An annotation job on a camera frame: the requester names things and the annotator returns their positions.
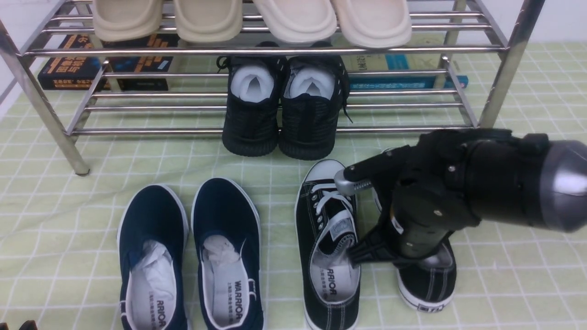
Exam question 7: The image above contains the beige slipper far left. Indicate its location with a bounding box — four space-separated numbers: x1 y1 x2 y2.
93 0 164 42

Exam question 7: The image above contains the navy slip-on shoe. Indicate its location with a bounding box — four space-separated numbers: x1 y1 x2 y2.
116 184 191 330
191 177 266 330

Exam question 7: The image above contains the brown object bottom left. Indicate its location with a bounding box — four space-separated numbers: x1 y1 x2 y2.
0 320 38 330

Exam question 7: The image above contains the black knit sneaker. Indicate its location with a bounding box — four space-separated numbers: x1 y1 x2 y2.
278 55 350 161
216 55 288 157

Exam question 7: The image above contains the cream slipper far right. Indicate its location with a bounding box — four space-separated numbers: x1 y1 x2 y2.
331 0 412 49

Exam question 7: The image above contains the black knit sneaker left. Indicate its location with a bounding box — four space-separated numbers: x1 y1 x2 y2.
216 55 288 157

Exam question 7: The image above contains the black knit sneaker right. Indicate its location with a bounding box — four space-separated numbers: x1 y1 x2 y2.
278 55 350 161

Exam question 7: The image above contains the beige slipper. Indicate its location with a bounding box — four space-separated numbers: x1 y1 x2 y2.
173 0 243 43
93 0 164 42

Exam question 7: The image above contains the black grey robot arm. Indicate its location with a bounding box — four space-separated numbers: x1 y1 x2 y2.
335 129 587 264

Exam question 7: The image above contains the steel shoe rack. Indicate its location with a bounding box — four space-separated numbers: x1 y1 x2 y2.
1 0 544 177

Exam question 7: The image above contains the cream slipper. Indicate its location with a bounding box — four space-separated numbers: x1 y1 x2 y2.
253 0 337 44
331 0 412 49

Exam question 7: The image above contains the navy slip-on shoe right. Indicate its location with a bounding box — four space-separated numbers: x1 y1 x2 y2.
191 177 266 330

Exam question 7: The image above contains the black canvas lace-up shoe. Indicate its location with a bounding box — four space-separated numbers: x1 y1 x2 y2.
295 159 361 330
372 148 457 313

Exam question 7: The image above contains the blue cover book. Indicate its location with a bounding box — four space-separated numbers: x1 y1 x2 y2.
342 54 444 91

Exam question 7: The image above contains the black orange book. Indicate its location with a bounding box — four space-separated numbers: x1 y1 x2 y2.
37 34 180 91

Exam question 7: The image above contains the green checked tablecloth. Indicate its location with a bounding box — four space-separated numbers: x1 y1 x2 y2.
0 43 587 330

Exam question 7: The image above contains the navy slip-on shoe left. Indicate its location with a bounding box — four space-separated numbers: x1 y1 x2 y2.
116 184 191 330

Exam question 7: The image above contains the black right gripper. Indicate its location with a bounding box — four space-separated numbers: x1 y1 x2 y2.
335 129 481 265

